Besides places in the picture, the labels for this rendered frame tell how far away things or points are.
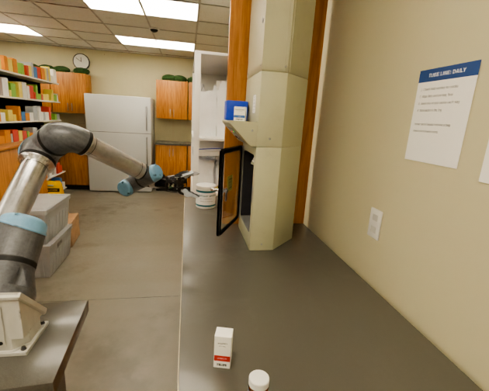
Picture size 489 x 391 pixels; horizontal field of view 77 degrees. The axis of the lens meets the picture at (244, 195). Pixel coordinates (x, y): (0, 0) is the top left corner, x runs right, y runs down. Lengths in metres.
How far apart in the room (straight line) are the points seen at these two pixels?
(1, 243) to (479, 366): 1.23
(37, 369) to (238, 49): 1.46
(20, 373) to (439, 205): 1.14
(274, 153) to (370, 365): 0.83
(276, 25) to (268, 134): 0.41
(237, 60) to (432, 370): 1.44
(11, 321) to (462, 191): 1.16
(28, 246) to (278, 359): 0.70
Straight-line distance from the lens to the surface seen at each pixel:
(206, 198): 1.99
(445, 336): 1.10
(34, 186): 1.24
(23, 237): 0.99
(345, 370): 0.90
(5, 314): 0.94
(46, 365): 0.93
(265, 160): 1.33
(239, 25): 1.72
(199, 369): 0.84
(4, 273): 0.95
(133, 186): 1.49
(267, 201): 1.37
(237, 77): 1.67
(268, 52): 1.34
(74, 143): 1.25
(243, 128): 1.29
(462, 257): 1.01
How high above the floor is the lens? 1.52
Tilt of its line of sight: 14 degrees down
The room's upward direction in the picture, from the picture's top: 4 degrees clockwise
